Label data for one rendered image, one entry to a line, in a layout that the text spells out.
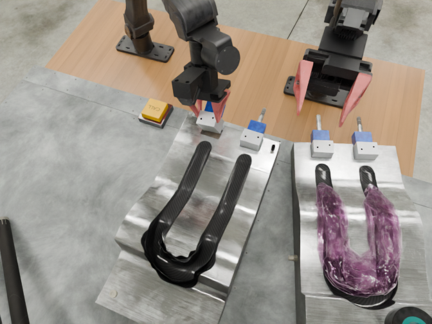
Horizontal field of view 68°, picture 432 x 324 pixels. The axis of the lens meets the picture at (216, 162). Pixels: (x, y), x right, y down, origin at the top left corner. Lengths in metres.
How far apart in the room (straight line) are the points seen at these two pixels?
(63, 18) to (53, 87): 1.72
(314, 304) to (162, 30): 1.00
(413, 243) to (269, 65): 0.66
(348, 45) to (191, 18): 0.29
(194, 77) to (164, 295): 0.47
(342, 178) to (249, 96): 0.38
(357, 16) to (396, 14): 2.30
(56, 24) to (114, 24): 1.56
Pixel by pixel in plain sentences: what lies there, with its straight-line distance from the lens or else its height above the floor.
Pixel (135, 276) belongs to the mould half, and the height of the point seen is 0.86.
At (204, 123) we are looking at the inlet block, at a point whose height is 0.94.
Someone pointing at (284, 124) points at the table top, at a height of 0.80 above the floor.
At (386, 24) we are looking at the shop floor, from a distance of 2.70.
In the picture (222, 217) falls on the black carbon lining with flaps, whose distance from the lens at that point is 0.74.
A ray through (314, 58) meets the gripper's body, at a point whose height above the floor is 1.22.
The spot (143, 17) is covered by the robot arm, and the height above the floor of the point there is 0.97.
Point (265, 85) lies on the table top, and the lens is 1.05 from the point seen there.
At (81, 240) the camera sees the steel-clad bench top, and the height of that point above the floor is 0.80.
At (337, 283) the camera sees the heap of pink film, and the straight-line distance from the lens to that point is 0.74.
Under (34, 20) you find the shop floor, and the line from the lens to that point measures 2.99.
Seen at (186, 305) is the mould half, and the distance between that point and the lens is 0.74.
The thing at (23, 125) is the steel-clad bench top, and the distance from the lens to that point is 1.16.
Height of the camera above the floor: 1.59
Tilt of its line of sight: 63 degrees down
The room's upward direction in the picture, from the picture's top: 6 degrees counter-clockwise
